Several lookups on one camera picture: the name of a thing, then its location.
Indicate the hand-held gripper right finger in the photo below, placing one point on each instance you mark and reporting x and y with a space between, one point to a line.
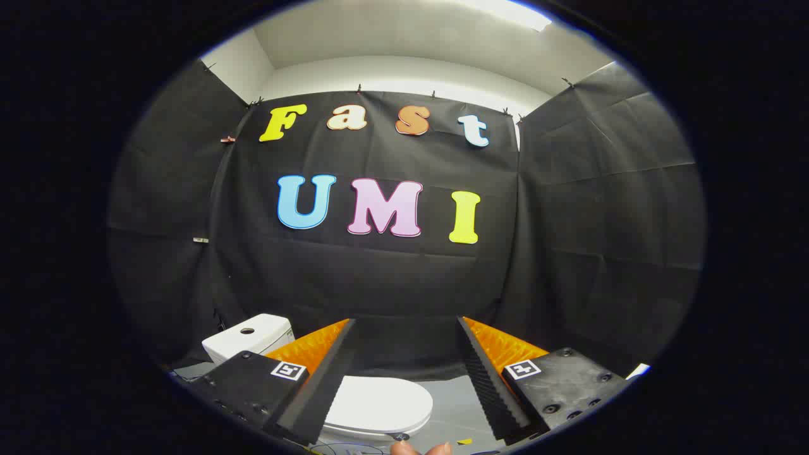
490 392

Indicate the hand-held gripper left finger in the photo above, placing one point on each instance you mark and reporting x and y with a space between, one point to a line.
319 392

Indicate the white toilet lid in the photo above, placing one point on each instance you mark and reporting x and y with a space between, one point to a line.
379 401

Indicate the white ceramic toilet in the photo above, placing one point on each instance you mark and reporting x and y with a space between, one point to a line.
249 338

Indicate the black backdrop cloth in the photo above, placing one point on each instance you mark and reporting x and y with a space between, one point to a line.
404 278

